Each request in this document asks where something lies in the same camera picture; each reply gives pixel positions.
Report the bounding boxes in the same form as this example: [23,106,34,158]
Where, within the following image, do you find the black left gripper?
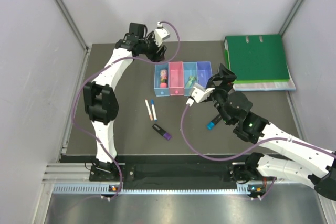
[138,31,166,63]

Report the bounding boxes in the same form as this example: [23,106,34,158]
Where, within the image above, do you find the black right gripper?
[205,63,237,125]

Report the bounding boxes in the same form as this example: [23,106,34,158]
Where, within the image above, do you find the purple-blue plastic bin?
[196,61,213,88]

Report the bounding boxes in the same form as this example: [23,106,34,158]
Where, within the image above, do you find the pink plastic bin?
[168,62,184,96]

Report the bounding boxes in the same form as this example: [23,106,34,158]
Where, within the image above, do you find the pink lid pen jar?
[160,69,168,88]

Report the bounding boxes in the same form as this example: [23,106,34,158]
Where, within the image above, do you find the green glitter glue tube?
[185,76,196,88]

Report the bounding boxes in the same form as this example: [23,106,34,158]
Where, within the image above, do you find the light blue plastic bin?
[183,62,197,96]

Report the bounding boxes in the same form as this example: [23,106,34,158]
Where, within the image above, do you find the sky blue plastic bin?
[154,63,170,97]

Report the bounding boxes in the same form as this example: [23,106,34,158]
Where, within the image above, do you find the blue cap black highlighter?
[206,115,222,130]

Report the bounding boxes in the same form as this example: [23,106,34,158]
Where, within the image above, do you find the white marker blue cap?
[151,100,158,122]

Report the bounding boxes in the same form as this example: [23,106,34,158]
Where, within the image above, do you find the white marker orange cap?
[145,99,153,121]

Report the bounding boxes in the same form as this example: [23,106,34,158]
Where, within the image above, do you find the purple cap black highlighter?
[152,124,172,141]

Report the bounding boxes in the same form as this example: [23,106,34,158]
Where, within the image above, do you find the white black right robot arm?
[206,64,335,200]

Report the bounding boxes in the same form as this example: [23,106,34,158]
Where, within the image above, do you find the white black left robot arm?
[83,22,170,180]

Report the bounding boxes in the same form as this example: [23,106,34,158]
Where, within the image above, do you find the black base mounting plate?
[88,162,276,183]

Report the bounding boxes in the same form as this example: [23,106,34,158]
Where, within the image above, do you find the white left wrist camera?
[154,22,170,47]

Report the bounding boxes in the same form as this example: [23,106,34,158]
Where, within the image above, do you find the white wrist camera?
[186,83,215,107]
[154,22,170,47]

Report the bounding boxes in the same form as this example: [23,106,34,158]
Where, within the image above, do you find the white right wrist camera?
[186,83,215,107]

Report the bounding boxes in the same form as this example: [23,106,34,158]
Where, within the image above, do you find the green ring binder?
[224,34,287,65]

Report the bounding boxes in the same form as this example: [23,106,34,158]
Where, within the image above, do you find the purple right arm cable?
[180,104,336,200]

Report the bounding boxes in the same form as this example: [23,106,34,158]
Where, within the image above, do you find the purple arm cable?
[71,20,181,200]
[180,104,336,200]

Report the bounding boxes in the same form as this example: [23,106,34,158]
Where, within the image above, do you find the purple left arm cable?
[71,20,181,200]

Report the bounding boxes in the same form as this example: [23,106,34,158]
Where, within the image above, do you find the aluminium front rail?
[41,161,329,183]

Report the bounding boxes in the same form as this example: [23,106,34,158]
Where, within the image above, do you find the white slotted cable duct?
[52,184,265,195]

